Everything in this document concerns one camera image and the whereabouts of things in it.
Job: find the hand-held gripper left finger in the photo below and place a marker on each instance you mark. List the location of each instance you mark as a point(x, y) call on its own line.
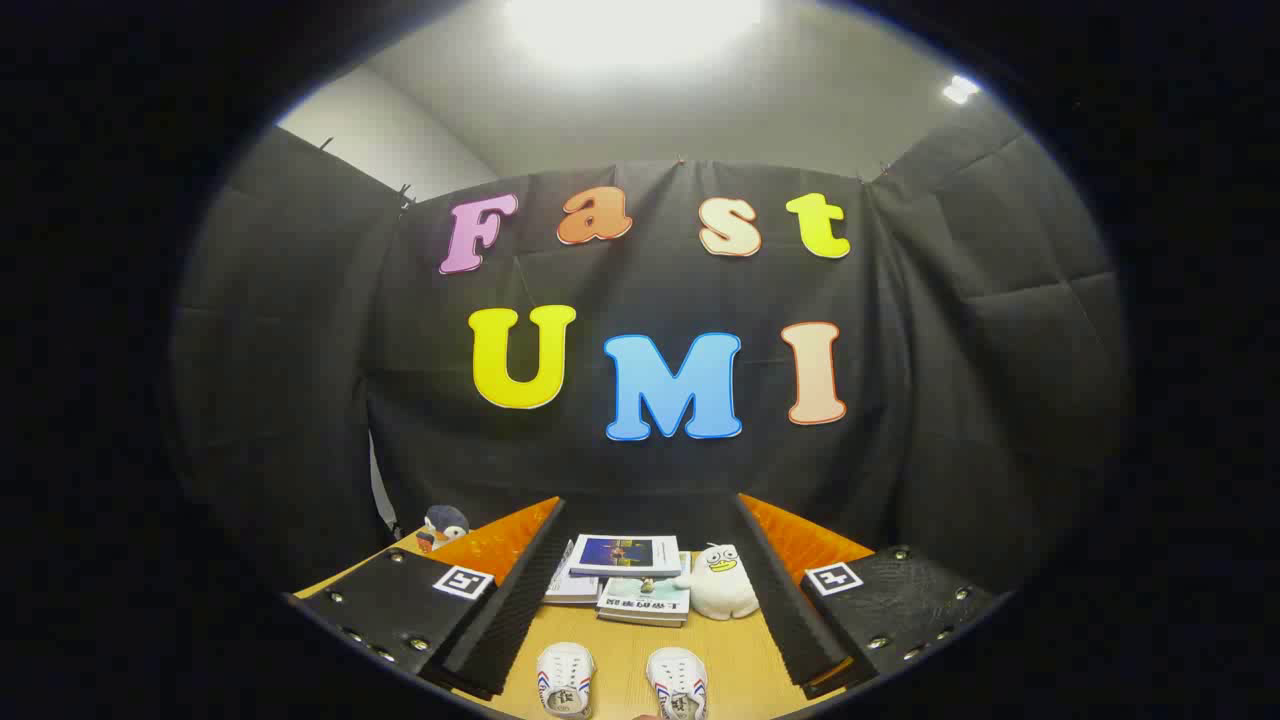
point(520, 600)

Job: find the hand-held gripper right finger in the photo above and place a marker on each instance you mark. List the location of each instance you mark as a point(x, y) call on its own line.
point(785, 600)

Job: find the white striped canvas shoe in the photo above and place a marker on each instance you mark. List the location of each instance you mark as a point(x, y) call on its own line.
point(678, 685)
point(565, 680)

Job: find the portrait cover book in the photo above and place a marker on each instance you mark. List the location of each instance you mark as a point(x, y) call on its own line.
point(570, 588)

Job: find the white duck plush toy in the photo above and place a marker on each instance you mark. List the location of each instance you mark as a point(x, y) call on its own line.
point(722, 585)

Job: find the grey penguin plush toy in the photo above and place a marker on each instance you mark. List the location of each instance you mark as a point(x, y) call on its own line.
point(443, 525)

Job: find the blue picture cover book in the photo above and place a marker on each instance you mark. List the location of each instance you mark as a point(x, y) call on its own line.
point(622, 553)

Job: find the teal picture cover book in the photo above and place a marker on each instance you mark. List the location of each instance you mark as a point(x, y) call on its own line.
point(645, 597)

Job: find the small ceiling light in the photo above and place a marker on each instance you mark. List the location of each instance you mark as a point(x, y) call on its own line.
point(960, 88)

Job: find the large ceiling light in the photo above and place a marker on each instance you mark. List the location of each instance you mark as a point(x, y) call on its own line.
point(630, 25)

